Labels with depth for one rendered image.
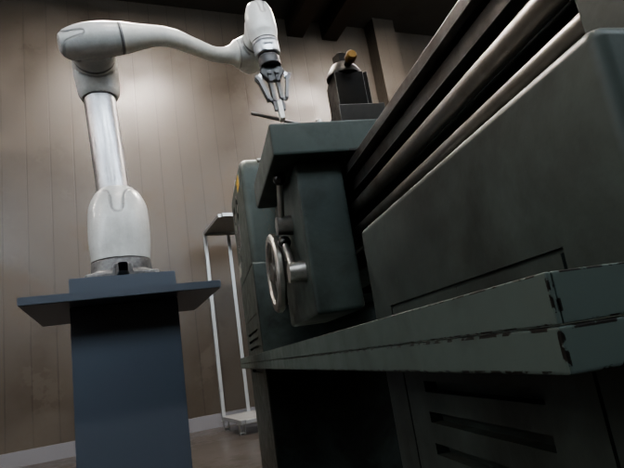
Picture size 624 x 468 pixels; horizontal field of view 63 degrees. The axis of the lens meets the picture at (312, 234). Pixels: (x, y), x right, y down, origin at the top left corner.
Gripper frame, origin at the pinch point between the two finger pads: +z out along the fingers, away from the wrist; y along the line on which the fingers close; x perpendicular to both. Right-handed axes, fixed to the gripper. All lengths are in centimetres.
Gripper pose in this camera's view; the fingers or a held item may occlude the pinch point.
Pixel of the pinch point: (280, 110)
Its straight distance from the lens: 175.6
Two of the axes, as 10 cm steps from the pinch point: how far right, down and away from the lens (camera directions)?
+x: -1.9, 2.5, 9.5
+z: 2.2, 9.5, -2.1
